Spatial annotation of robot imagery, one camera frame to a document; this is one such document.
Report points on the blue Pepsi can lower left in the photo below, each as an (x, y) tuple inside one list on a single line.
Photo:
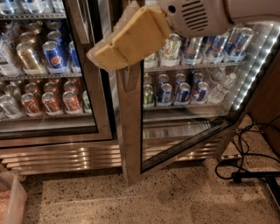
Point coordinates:
[(165, 94)]

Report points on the silver diet cola can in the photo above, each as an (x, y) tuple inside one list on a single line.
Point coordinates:
[(10, 106)]

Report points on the clear water bottle back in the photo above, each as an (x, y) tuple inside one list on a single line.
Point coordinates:
[(217, 74)]

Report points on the clear water bottle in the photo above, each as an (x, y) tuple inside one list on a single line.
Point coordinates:
[(217, 74), (221, 89)]

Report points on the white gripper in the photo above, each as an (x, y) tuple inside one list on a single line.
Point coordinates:
[(194, 16)]

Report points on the blue Pepsi can lower middle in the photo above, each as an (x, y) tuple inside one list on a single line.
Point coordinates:
[(183, 92)]

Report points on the translucent plastic bin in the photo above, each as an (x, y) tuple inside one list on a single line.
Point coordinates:
[(12, 198)]

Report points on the red cola can middle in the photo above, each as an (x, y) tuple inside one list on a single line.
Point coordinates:
[(51, 104)]

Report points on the blue pepsi can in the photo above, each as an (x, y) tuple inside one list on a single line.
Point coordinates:
[(56, 58), (183, 92), (165, 94), (199, 94)]

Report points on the silver blue energy can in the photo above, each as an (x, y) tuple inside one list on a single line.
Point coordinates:
[(235, 49), (191, 51), (214, 53)]

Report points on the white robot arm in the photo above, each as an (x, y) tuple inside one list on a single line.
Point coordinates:
[(248, 11)]

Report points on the blue Pepsi can front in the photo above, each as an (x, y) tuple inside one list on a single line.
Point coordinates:
[(56, 58)]

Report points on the blue Pepsi can lower right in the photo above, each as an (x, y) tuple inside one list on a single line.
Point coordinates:
[(199, 94)]

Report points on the steel fridge bottom grille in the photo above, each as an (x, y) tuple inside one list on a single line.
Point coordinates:
[(72, 157)]

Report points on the white green soda can middle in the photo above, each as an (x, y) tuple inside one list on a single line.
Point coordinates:
[(151, 61)]

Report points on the red cola can right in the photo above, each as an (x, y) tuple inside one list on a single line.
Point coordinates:
[(71, 102)]

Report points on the white green soda can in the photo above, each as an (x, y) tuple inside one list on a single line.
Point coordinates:
[(170, 52), (151, 61)]

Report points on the silver blue energy can right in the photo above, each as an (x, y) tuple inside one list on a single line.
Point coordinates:
[(235, 49)]

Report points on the silver blue energy can middle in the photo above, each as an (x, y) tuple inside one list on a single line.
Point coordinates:
[(214, 53)]

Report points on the white green soda can right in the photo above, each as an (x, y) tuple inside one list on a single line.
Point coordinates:
[(170, 52)]

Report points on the clear water bottle front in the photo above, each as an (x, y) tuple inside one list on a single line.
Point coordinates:
[(221, 89)]

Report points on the silver blue energy can left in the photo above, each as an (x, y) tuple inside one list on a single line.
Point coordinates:
[(191, 51)]

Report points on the glass fridge door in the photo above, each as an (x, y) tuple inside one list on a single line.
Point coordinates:
[(71, 24), (192, 125)]

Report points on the gold soda can front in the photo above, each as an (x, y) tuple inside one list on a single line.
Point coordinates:
[(33, 65)]

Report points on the red cola can left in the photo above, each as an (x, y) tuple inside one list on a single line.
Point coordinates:
[(31, 104)]

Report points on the red cola can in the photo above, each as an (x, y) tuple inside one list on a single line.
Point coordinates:
[(51, 104), (71, 102), (31, 104)]

